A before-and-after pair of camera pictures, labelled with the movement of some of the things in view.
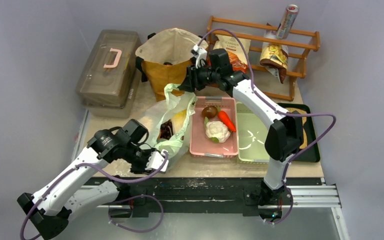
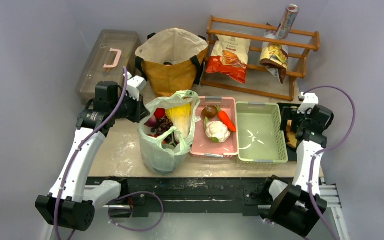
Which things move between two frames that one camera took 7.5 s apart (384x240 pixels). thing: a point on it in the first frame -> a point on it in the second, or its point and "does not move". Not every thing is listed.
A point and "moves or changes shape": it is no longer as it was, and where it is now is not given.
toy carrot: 225,117 does not move
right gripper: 191,79 -> 289,122
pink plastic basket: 200,144 does not move
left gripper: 141,169 -> 140,110
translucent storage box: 109,83 does not move
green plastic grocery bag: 158,110 moves or changes shape
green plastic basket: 252,128 does not move
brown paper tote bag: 165,59 does not move
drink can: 287,21 does not move
